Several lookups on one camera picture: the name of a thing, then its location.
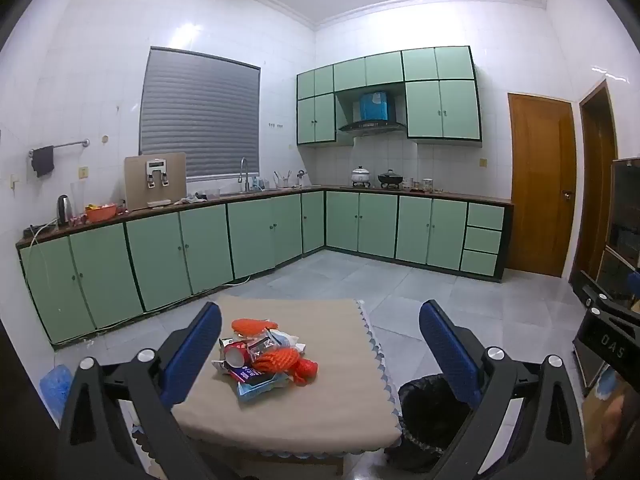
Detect brown boxed water dispenser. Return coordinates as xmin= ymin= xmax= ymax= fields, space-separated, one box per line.
xmin=124 ymin=152 xmax=187 ymax=211

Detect orange basin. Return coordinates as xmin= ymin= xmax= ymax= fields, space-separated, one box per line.
xmin=85 ymin=203 xmax=119 ymax=224

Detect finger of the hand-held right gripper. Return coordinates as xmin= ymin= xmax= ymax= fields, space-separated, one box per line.
xmin=580 ymin=270 xmax=640 ymax=326

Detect black trash bin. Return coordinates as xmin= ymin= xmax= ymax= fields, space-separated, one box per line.
xmin=385 ymin=374 xmax=473 ymax=473

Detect table with beige cloth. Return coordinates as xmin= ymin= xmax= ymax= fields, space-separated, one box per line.
xmin=127 ymin=296 xmax=403 ymax=461

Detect green wall cabinets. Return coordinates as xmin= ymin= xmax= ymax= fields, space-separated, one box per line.
xmin=296 ymin=46 xmax=482 ymax=148

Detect brown wooden door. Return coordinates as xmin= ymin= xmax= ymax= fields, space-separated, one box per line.
xmin=507 ymin=92 xmax=577 ymax=278

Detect metal towel rail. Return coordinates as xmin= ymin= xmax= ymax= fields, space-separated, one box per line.
xmin=28 ymin=138 xmax=91 ymax=158

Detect black glass cabinet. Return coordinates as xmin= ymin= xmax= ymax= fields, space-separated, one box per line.
xmin=570 ymin=157 xmax=640 ymax=396

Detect silver foil wrapper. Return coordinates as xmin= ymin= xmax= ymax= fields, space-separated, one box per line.
xmin=248 ymin=329 xmax=283 ymax=358

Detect blue plastic packet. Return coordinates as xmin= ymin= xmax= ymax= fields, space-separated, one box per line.
xmin=235 ymin=372 xmax=292 ymax=404

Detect purple printed packet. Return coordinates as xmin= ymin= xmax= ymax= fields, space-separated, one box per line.
xmin=227 ymin=365 xmax=266 ymax=381

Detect grey window blind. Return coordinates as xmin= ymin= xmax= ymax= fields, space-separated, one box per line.
xmin=140 ymin=46 xmax=262 ymax=183

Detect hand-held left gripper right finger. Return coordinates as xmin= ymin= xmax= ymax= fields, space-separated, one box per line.
xmin=419 ymin=300 xmax=588 ymax=480

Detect white tissue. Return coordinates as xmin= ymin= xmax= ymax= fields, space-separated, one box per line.
xmin=282 ymin=332 xmax=308 ymax=356

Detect orange foam net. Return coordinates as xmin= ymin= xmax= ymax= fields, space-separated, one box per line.
xmin=254 ymin=350 xmax=297 ymax=375
xmin=231 ymin=317 xmax=279 ymax=339

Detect black range hood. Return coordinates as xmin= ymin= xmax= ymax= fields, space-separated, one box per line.
xmin=338 ymin=91 xmax=407 ymax=136

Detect red foam net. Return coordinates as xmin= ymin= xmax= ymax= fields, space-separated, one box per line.
xmin=290 ymin=356 xmax=320 ymax=387

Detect flat cardboard sheet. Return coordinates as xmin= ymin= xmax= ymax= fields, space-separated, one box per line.
xmin=585 ymin=375 xmax=640 ymax=480

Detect dark wooden door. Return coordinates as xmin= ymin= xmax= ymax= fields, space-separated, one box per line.
xmin=570 ymin=80 xmax=618 ymax=286

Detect dark towel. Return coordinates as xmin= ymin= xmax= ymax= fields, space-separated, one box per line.
xmin=31 ymin=145 xmax=56 ymax=178

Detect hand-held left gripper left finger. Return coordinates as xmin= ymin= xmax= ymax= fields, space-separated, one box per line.
xmin=59 ymin=301 xmax=223 ymax=480

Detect green base cabinets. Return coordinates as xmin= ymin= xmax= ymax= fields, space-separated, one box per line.
xmin=16 ymin=187 xmax=515 ymax=346

